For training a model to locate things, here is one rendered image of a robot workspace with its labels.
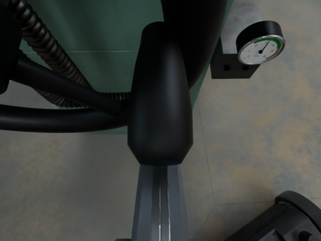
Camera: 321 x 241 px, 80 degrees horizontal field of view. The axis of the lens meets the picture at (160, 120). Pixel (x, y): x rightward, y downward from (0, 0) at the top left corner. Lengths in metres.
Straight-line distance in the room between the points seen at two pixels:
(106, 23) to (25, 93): 0.93
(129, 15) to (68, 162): 0.78
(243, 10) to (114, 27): 0.24
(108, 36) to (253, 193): 0.84
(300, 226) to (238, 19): 0.64
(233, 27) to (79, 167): 0.82
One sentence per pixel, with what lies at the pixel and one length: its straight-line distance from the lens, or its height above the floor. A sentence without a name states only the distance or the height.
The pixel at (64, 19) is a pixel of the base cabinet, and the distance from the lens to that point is 0.37.
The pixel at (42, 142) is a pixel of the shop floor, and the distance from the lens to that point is 1.08.
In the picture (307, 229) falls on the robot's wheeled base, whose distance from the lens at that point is 0.82.
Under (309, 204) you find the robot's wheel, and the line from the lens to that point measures 0.87.
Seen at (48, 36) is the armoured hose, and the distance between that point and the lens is 0.23.
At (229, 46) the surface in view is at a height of 0.62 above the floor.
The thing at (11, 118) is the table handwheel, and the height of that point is 0.70.
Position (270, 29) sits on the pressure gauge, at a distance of 0.32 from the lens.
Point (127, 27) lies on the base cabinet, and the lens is 0.36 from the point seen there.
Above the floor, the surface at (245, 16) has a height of 0.62.
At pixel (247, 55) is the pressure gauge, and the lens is 0.33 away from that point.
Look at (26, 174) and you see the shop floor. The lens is 1.08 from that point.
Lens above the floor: 0.89
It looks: 70 degrees down
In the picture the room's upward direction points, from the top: 1 degrees counter-clockwise
